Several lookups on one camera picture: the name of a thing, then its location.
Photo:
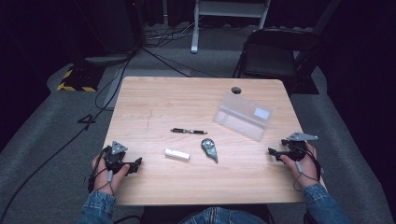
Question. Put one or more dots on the dark equipment stand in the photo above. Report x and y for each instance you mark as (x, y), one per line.
(106, 28)

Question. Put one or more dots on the black yellow striped stand base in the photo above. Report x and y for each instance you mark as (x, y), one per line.
(79, 79)

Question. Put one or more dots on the black pen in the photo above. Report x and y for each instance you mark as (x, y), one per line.
(188, 131)

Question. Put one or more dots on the person's right hand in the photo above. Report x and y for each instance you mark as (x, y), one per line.
(306, 171)

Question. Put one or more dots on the clear plastic pencil case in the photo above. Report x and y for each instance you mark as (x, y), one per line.
(241, 116)

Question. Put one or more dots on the white metal desk frame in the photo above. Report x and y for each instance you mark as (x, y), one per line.
(227, 8)

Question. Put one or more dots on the person's legs in jeans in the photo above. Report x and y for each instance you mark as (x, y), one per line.
(218, 216)

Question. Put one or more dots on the white rectangular eraser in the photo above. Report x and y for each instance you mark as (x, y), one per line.
(176, 154)

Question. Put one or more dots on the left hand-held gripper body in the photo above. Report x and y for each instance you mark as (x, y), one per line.
(116, 158)

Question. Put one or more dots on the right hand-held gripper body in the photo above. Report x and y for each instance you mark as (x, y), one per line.
(298, 149)

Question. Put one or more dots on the person's left hand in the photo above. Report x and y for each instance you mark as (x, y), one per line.
(104, 179)

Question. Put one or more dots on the black folding chair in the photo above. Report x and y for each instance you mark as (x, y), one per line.
(271, 59)

